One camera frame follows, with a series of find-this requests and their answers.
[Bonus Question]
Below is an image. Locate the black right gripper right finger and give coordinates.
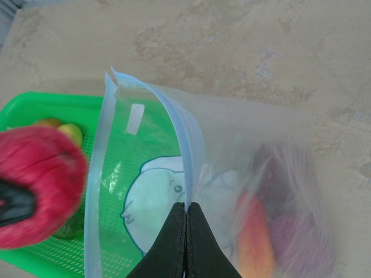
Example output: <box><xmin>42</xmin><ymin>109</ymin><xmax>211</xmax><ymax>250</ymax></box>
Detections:
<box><xmin>184</xmin><ymin>202</ymin><xmax>243</xmax><ymax>278</ymax></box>

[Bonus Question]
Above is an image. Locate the clear blue-edged zip-top bag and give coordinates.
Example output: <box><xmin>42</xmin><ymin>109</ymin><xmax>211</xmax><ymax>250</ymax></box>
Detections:
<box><xmin>83</xmin><ymin>65</ymin><xmax>345</xmax><ymax>278</ymax></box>

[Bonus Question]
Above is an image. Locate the red toy fruit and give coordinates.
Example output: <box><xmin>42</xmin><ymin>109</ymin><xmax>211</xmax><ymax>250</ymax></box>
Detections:
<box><xmin>0</xmin><ymin>126</ymin><xmax>89</xmax><ymax>250</ymax></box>

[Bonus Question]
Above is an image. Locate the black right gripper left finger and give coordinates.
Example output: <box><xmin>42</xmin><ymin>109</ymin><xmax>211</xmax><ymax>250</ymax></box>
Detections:
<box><xmin>126</xmin><ymin>202</ymin><xmax>187</xmax><ymax>278</ymax></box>

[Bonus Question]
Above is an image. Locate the orange red toy mango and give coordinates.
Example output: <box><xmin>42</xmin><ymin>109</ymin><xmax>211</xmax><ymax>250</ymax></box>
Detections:
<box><xmin>236</xmin><ymin>192</ymin><xmax>276</xmax><ymax>278</ymax></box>

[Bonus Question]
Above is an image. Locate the green toy vegetable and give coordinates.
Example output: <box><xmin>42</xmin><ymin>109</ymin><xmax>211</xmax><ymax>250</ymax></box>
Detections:
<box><xmin>53</xmin><ymin>214</ymin><xmax>86</xmax><ymax>240</ymax></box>

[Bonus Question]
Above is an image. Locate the yellow green toy fruit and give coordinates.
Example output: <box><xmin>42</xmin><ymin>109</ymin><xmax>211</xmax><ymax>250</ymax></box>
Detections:
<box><xmin>57</xmin><ymin>123</ymin><xmax>84</xmax><ymax>148</ymax></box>

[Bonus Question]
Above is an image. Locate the green plastic basket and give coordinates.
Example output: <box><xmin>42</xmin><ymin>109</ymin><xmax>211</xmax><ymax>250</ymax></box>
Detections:
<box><xmin>0</xmin><ymin>92</ymin><xmax>183</xmax><ymax>276</ymax></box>

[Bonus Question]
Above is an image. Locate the orange toy fruit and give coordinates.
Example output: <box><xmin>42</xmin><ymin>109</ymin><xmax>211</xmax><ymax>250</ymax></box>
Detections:
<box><xmin>30</xmin><ymin>118</ymin><xmax>63</xmax><ymax>130</ymax></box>

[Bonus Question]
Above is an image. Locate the purple toy eggplant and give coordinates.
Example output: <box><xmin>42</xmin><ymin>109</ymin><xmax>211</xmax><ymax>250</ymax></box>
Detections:
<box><xmin>253</xmin><ymin>144</ymin><xmax>334</xmax><ymax>275</ymax></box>

